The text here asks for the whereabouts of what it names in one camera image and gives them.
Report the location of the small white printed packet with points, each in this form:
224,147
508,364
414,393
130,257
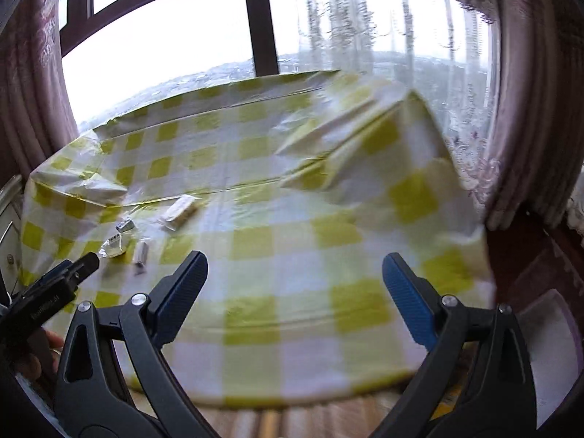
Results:
124,225

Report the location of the cream snack packet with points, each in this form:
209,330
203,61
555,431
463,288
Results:
182,211

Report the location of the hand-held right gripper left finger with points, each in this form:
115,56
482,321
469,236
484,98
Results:
182,289

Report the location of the small white tube packet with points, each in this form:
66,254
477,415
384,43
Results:
141,256

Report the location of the small clear wrapper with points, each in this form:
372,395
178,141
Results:
114,246

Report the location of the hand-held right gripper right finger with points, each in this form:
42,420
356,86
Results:
408,299

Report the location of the white box with purple rim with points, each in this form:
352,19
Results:
547,328

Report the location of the pink curtain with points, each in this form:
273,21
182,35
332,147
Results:
534,100
32,77

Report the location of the woven straw mat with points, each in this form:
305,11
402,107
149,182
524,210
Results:
296,419

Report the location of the person's left hand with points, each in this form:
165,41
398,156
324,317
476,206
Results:
43,351

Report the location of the white lace curtain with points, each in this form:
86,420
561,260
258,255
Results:
388,45

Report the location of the dark window frame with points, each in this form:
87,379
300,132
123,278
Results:
260,18

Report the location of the yellow checked tablecloth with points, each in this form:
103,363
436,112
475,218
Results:
296,200

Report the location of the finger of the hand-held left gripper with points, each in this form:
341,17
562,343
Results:
85,262
52,273

